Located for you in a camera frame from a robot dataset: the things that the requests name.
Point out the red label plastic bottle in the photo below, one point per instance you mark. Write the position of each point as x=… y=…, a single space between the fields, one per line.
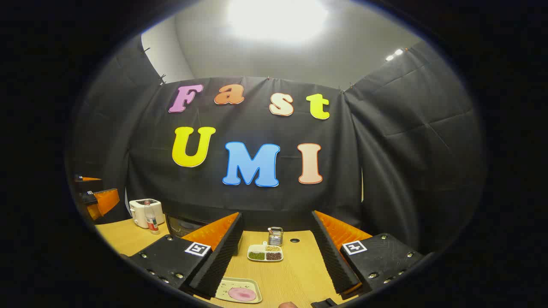
x=151 y=220

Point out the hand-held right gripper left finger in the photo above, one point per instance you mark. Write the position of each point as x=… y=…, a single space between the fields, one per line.
x=222 y=256

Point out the white divided tray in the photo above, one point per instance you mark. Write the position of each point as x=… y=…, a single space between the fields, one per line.
x=256 y=247

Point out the green mung beans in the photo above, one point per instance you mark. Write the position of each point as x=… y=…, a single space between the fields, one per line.
x=257 y=256

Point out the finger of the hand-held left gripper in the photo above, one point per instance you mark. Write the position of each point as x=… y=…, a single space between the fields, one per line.
x=87 y=184
x=105 y=201

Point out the black electric oven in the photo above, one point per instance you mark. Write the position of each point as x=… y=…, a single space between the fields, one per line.
x=182 y=224

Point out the pink ham slice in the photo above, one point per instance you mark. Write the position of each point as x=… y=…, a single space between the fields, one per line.
x=242 y=294

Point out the large ceiling light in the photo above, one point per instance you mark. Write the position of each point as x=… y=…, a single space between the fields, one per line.
x=276 y=19

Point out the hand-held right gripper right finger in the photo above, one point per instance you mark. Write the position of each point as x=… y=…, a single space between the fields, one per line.
x=332 y=256

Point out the white toaster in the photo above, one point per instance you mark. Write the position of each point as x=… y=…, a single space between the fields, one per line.
x=138 y=211

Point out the small ceiling spotlights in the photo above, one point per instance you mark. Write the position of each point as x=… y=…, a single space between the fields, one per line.
x=394 y=54

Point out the yellow soybeans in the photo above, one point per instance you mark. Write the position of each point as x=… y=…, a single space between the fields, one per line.
x=272 y=248

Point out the cream square plate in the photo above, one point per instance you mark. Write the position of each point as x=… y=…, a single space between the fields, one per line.
x=222 y=288

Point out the dark red beans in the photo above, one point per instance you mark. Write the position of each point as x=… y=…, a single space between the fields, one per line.
x=274 y=256

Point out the black backdrop cloth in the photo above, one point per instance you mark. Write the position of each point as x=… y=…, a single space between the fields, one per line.
x=257 y=201

